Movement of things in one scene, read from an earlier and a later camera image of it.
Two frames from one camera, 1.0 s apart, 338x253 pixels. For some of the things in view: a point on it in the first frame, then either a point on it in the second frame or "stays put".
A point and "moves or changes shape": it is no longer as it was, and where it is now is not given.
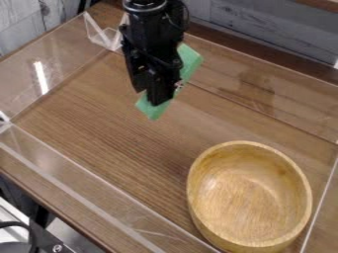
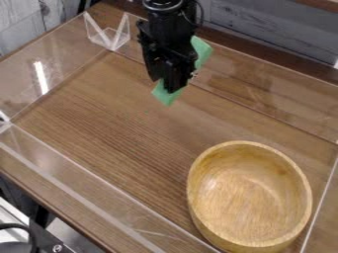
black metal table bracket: x=44 y=241 stays put
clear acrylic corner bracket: x=107 y=37 stays put
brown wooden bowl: x=249 y=197 stays put
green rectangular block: x=189 y=65 moves or changes shape
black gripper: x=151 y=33 -> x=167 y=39
